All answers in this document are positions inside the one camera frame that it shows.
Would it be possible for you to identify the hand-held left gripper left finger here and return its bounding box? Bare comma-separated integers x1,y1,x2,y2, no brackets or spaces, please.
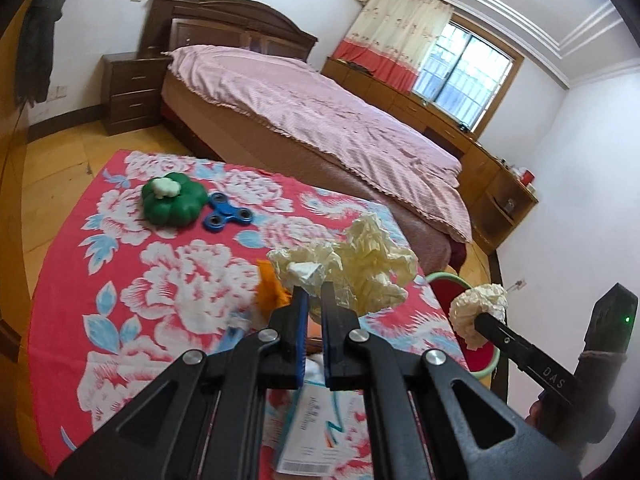
54,286,311,480

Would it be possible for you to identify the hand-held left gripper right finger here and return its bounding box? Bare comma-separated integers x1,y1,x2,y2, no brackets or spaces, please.
320,281,583,480

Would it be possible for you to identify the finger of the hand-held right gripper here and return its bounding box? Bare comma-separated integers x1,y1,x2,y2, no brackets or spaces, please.
474,312,543,372

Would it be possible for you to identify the cream tissue ball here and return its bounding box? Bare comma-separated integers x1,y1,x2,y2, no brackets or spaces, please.
448,283,508,351

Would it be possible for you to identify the red bin with green rim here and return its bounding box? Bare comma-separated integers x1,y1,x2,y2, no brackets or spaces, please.
422,271,501,376

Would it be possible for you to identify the large cream tissue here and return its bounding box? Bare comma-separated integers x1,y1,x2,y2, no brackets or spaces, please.
267,212,418,313

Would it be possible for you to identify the orange cloth bag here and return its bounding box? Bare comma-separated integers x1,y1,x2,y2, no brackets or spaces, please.
255,259,291,318

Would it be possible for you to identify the white printed paper packet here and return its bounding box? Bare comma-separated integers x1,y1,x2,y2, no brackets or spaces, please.
272,355,373,478

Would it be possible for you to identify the blue fidget spinner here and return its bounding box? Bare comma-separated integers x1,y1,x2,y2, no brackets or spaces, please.
201,192,255,233

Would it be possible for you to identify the red floral tablecloth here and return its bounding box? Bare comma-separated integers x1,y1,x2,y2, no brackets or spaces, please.
27,149,473,480

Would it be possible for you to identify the green toy pumpkin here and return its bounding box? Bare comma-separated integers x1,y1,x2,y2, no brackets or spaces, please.
141,172,207,226

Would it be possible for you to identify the pink striped blanket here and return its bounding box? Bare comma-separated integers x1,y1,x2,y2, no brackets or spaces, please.
162,44,473,243

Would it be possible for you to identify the wooden framed window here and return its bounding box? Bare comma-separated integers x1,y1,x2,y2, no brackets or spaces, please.
411,12,525,138

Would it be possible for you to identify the dark wooden nightstand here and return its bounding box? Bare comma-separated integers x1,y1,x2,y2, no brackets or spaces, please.
101,52,173,136

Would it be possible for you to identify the cream and red curtain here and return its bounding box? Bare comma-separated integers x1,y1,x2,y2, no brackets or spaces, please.
332,0,453,93

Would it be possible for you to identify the dark wooden bed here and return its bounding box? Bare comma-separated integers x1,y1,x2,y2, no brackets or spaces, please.
140,0,473,273

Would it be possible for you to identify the wooden wardrobe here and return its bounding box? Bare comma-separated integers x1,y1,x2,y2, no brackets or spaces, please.
0,0,32,321

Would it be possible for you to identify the dark hanging coat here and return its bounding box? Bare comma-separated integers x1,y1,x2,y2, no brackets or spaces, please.
15,0,66,108

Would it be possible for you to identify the long wooden wall cabinet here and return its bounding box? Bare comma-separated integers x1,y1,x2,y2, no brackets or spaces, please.
320,56,540,253

